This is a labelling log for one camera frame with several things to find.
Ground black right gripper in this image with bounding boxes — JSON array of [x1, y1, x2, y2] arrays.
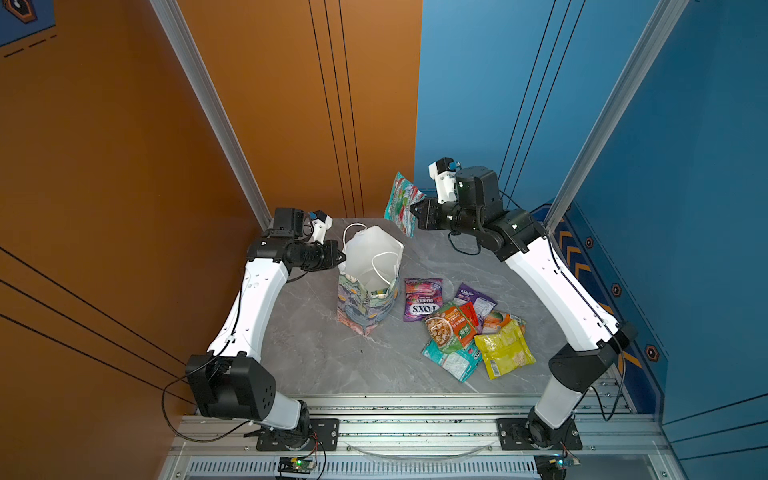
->
[[408, 196, 484, 239]]

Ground teal Fox's fruit candy bag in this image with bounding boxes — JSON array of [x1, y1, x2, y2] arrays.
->
[[384, 172, 426, 238]]

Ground floral paper gift bag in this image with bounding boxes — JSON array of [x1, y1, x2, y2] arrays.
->
[[337, 222, 404, 336]]

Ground yellow snack bag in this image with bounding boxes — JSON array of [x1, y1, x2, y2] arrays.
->
[[474, 319, 536, 380]]

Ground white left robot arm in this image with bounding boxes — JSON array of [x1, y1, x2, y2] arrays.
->
[[185, 208, 346, 444]]

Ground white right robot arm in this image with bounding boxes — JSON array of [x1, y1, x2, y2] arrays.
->
[[410, 158, 637, 450]]

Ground purple Fox's berries candy bag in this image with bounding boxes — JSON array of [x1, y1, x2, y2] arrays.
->
[[403, 278, 443, 322]]

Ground orange green noodle snack bag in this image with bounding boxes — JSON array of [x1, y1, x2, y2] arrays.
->
[[425, 303, 477, 354]]

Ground orange Fox's candy bag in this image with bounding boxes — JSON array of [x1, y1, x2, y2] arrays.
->
[[481, 310, 526, 335]]

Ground teal Fox's mint candy bag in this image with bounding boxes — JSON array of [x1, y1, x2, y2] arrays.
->
[[422, 340, 482, 383]]

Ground red snack packet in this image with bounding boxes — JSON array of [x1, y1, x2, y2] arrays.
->
[[460, 303, 482, 333]]

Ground purple snack packet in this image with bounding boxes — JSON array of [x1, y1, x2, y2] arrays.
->
[[453, 283, 498, 323]]

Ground left green circuit board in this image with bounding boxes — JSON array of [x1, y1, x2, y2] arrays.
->
[[277, 457, 317, 477]]

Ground green circuit board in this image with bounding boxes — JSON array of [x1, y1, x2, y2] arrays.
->
[[549, 456, 581, 470], [277, 457, 317, 477]]

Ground right green circuit board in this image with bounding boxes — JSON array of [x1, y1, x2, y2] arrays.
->
[[549, 456, 581, 470]]

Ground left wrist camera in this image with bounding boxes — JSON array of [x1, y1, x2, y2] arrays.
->
[[310, 210, 333, 243]]

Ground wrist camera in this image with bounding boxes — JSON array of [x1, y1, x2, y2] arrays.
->
[[428, 157, 460, 204], [310, 210, 333, 243]]

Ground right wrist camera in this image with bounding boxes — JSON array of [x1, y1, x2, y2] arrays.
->
[[428, 157, 460, 204]]

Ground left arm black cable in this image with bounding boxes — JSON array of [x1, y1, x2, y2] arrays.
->
[[160, 269, 253, 444]]

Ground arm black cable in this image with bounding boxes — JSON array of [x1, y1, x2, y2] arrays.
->
[[446, 188, 628, 422], [160, 269, 253, 444]]

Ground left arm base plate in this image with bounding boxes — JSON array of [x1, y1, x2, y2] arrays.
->
[[256, 417, 340, 452]]

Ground aluminium front rail frame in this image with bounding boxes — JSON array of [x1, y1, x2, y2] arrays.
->
[[160, 394, 684, 479]]

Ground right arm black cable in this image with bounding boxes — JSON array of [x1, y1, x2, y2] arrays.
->
[[446, 188, 628, 422]]

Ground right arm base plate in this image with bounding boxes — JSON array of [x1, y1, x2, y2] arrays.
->
[[496, 416, 583, 451]]

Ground left aluminium corner post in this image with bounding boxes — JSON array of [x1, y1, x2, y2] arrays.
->
[[149, 0, 272, 230]]

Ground aluminium corner post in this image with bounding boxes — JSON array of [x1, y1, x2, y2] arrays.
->
[[544, 0, 688, 234], [149, 0, 272, 230]]

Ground right aluminium corner post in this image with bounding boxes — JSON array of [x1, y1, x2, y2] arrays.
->
[[544, 0, 688, 234]]

